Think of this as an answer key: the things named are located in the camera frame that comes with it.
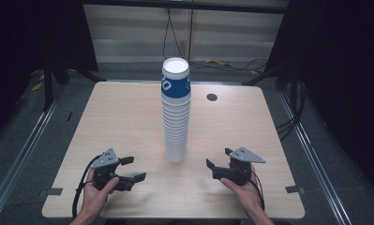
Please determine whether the grey tape strip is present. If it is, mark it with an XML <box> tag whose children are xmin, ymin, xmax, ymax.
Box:
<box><xmin>38</xmin><ymin>187</ymin><xmax>64</xmax><ymax>198</ymax></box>
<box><xmin>284</xmin><ymin>185</ymin><xmax>307</xmax><ymax>195</ymax></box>

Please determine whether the dark curtain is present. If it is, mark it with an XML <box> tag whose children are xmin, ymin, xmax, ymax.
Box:
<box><xmin>263</xmin><ymin>0</ymin><xmax>374</xmax><ymax>201</ymax></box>
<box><xmin>0</xmin><ymin>0</ymin><xmax>98</xmax><ymax>148</ymax></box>

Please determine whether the hanging black cable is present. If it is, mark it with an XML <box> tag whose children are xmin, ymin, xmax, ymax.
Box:
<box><xmin>161</xmin><ymin>7</ymin><xmax>269</xmax><ymax>72</ymax></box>

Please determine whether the metal floor rail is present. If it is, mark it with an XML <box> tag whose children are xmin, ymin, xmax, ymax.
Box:
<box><xmin>277</xmin><ymin>89</ymin><xmax>352</xmax><ymax>225</ymax></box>
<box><xmin>0</xmin><ymin>98</ymin><xmax>59</xmax><ymax>218</ymax></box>

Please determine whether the bundle of black floor cables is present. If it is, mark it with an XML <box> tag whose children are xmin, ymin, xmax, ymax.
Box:
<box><xmin>275</xmin><ymin>79</ymin><xmax>308</xmax><ymax>143</ymax></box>

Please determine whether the right hand-held gripper black cable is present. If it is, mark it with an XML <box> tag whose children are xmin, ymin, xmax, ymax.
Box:
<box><xmin>248</xmin><ymin>170</ymin><xmax>266</xmax><ymax>211</ymax></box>

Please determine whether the tall stack of paper cups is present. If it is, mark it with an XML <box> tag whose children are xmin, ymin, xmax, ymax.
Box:
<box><xmin>160</xmin><ymin>56</ymin><xmax>192</xmax><ymax>164</ymax></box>

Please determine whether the black metal stand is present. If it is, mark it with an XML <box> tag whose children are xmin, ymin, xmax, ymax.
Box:
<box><xmin>242</xmin><ymin>60</ymin><xmax>303</xmax><ymax>109</ymax></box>
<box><xmin>41</xmin><ymin>57</ymin><xmax>107</xmax><ymax>113</ymax></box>

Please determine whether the person's right hand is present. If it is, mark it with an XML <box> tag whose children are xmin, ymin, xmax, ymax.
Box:
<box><xmin>219</xmin><ymin>163</ymin><xmax>264</xmax><ymax>218</ymax></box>

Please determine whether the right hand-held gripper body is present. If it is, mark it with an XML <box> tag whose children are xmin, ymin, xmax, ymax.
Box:
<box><xmin>212</xmin><ymin>146</ymin><xmax>266</xmax><ymax>187</ymax></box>

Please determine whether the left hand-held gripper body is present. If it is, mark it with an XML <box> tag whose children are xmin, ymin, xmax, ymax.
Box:
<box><xmin>90</xmin><ymin>147</ymin><xmax>136</xmax><ymax>192</ymax></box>

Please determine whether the black horizontal bar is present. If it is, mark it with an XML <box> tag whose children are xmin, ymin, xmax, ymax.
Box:
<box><xmin>81</xmin><ymin>0</ymin><xmax>290</xmax><ymax>15</ymax></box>

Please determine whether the hand-held gripper black cable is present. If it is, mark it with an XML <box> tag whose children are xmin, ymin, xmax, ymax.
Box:
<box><xmin>71</xmin><ymin>154</ymin><xmax>103</xmax><ymax>219</ymax></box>
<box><xmin>248</xmin><ymin>170</ymin><xmax>266</xmax><ymax>211</ymax></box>

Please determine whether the left hand-held gripper black cable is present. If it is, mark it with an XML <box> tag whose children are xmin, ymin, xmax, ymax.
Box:
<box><xmin>71</xmin><ymin>154</ymin><xmax>103</xmax><ymax>219</ymax></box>

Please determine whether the long yellow tape piece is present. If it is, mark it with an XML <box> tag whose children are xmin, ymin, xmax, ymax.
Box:
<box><xmin>204</xmin><ymin>58</ymin><xmax>233</xmax><ymax>68</ymax></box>

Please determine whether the person's left hand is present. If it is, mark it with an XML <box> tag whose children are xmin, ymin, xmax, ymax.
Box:
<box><xmin>81</xmin><ymin>169</ymin><xmax>121</xmax><ymax>218</ymax></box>

